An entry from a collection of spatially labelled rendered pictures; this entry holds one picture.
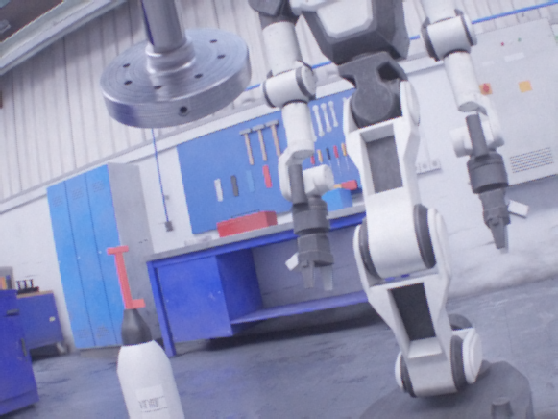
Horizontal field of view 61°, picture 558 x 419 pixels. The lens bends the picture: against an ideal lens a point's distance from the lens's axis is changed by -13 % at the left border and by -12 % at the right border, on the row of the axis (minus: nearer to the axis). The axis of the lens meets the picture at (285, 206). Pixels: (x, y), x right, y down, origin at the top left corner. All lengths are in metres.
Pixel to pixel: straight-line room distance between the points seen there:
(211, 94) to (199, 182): 4.31
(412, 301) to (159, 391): 1.04
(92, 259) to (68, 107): 1.99
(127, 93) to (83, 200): 4.54
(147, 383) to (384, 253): 1.08
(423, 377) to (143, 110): 0.91
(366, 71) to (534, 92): 2.88
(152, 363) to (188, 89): 1.40
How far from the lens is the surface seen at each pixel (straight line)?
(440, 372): 1.25
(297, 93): 1.35
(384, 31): 1.29
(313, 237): 1.23
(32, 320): 5.96
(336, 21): 1.30
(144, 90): 0.64
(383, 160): 1.21
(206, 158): 4.89
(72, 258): 5.30
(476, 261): 4.28
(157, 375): 1.90
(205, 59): 0.68
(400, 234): 1.10
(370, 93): 1.26
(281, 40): 1.42
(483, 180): 1.14
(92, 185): 5.08
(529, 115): 4.02
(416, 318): 1.22
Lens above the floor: 0.63
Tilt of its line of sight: 5 degrees up
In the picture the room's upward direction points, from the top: 12 degrees counter-clockwise
